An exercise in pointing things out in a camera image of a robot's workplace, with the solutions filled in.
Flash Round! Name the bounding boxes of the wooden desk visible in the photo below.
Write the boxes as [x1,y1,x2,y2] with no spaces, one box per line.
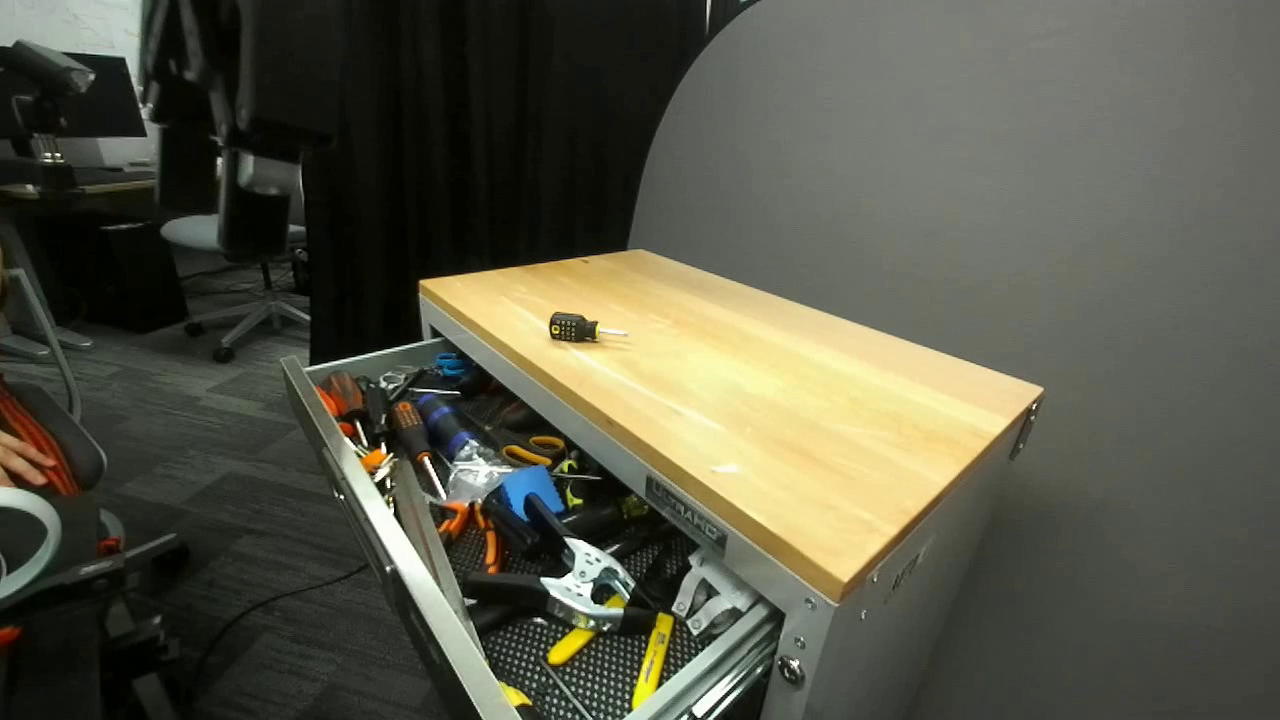
[0,165,163,216]

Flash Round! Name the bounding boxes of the gray rounded partition panel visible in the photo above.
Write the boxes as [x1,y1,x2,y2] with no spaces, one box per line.
[626,0,1280,720]

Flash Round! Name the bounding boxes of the stubby black handled screwdriver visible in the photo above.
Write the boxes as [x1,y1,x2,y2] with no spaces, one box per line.
[544,308,632,349]

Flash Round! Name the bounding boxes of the gray tool cabinet wooden top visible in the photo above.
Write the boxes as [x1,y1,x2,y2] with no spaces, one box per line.
[416,242,1047,720]

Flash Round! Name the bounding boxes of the open metal tool drawer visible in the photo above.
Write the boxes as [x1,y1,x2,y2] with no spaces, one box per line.
[276,335,787,720]

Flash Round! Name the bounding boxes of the blue handled clamp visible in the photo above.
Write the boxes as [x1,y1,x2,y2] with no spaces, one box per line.
[486,464,574,539]

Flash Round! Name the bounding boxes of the black floor cable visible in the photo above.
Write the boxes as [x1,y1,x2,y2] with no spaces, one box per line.
[181,557,380,699]

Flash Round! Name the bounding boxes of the gray office chair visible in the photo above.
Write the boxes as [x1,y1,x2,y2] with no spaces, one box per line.
[156,138,315,369]

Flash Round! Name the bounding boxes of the white metal bracket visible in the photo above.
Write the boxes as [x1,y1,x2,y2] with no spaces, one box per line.
[669,549,762,640]

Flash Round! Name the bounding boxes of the blue handled screwdriver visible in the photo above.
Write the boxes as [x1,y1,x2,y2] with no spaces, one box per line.
[409,386,482,466]

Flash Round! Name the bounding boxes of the red handled tool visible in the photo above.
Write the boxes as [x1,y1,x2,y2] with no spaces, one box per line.
[311,369,393,451]

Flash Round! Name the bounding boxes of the person's bare hand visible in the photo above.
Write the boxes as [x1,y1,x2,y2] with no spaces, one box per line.
[0,426,62,491]

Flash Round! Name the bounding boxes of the black under-desk cabinet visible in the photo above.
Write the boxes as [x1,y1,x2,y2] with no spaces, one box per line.
[21,216,193,338]

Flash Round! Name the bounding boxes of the orange cable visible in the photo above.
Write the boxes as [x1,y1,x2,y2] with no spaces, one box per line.
[0,380,89,501]

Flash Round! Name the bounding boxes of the black computer monitor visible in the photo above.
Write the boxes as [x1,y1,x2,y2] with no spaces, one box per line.
[56,47,152,138]

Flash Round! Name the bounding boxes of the short yellow handled tool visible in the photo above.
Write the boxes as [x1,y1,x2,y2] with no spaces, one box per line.
[544,597,632,672]

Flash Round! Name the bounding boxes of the long yellow handled tool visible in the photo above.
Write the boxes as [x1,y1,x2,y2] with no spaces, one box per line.
[628,608,682,716]

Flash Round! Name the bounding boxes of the orange black handled screwdriver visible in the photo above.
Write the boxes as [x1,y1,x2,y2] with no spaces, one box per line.
[388,395,452,509]

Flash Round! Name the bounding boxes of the yellow grip pliers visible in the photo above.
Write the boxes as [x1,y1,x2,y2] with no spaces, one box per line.
[500,426,574,473]

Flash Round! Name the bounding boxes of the black curtain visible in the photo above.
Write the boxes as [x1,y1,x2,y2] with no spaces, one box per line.
[302,0,713,369]

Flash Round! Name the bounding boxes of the silver spring clamp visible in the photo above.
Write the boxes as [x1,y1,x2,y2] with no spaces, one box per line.
[537,531,646,622]

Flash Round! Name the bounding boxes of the white hose loop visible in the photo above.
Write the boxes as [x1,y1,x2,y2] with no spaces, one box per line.
[0,483,70,608]

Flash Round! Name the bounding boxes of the black mesh drawer liner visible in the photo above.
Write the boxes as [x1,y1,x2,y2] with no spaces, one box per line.
[482,612,702,720]

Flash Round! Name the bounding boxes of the orange handled pliers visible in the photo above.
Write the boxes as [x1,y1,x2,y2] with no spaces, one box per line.
[438,494,509,579]

